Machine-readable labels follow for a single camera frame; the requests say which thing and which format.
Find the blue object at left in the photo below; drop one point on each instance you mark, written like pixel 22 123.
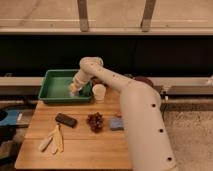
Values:
pixel 9 117

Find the wooden fork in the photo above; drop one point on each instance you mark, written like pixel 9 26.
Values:
pixel 59 139

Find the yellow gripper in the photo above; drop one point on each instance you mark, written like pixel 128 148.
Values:
pixel 73 88

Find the black rectangular block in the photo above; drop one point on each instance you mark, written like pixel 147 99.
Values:
pixel 66 120

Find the dark red grape bunch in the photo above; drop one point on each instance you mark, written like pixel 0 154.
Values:
pixel 95 121

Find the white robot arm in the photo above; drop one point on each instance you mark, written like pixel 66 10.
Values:
pixel 148 142

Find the green plastic tray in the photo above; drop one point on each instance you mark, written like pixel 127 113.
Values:
pixel 55 88

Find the grey-blue towel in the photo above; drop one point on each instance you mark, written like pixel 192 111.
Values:
pixel 75 93

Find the blue sponge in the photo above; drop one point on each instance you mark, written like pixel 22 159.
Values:
pixel 116 124

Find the white paper cup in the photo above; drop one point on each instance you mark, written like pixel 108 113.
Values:
pixel 99 92

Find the red bowl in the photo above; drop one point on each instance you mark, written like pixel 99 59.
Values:
pixel 96 81

